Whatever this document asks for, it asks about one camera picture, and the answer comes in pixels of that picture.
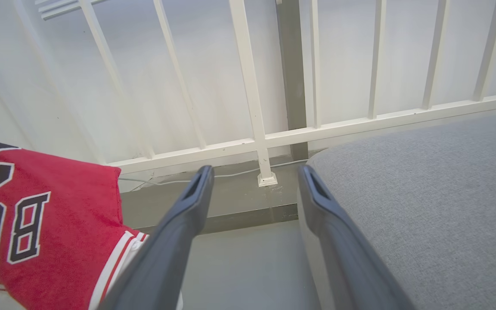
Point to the grey fabric sofa seat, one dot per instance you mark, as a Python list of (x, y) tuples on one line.
[(424, 206)]

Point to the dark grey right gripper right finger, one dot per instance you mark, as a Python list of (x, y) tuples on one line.
[(342, 254)]

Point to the red basketball jersey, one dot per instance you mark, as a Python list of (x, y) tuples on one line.
[(41, 224)]

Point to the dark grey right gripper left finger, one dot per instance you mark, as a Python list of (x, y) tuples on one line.
[(162, 254)]

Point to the white metal railing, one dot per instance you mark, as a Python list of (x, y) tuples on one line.
[(274, 107)]

